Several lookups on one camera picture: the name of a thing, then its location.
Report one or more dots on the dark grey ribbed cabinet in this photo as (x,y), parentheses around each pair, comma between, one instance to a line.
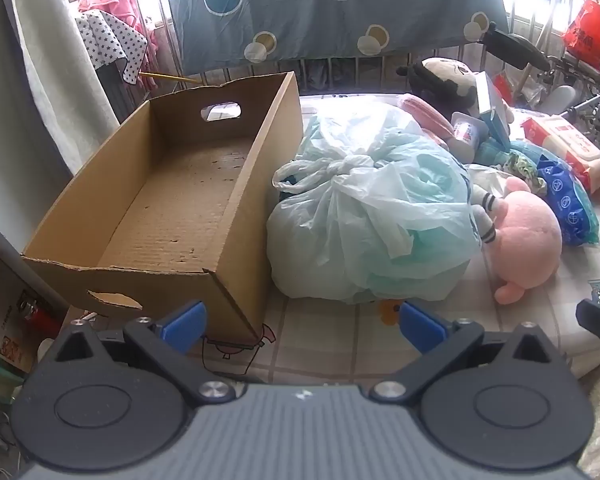
(112,90)

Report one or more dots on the red plastic bag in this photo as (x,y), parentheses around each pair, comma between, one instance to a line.
(587,30)

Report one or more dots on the pink knitted cloth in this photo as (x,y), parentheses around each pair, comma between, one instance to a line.
(425,110)

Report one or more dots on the black and white plush toy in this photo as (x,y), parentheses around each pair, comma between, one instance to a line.
(440,80)

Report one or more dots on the red lighter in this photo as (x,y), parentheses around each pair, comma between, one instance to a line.
(40,317)

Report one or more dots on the blue and white carton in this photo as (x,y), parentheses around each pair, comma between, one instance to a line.
(491,105)

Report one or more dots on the pale green plastic bag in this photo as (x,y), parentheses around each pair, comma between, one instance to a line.
(370,220)

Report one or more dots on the pale grey curtain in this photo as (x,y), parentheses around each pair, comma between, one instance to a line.
(45,60)

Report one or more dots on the black exercise bike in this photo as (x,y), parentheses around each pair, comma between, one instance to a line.
(515,50)

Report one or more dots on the red wet wipes packet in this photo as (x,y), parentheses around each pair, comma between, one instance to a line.
(565,145)

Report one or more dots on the yellow stick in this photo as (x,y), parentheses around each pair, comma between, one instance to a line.
(170,77)

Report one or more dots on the green patterned cloth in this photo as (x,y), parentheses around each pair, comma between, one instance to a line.
(525,167)

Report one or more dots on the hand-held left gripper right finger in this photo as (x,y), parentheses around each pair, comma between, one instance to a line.
(420,327)

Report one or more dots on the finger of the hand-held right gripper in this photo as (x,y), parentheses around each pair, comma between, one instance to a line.
(597,320)

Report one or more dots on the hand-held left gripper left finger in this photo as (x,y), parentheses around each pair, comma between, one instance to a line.
(182,322)

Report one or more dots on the blue wet wipes packet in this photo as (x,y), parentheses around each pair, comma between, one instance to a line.
(565,200)

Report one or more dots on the brown cardboard box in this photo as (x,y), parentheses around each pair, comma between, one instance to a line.
(180,200)

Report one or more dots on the blue dotted hanging sheet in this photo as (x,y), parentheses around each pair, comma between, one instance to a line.
(330,20)

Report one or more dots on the white star-print cloth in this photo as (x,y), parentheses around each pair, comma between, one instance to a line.
(110,40)

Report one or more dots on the printed carton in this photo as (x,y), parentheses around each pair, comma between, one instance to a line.
(2,320)

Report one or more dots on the white red-print container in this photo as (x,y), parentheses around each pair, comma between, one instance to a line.
(466,132)

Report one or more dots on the pink plush toy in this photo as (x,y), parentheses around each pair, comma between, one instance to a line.
(525,240)

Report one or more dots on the metal balcony railing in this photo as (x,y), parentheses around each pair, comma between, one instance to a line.
(305,72)

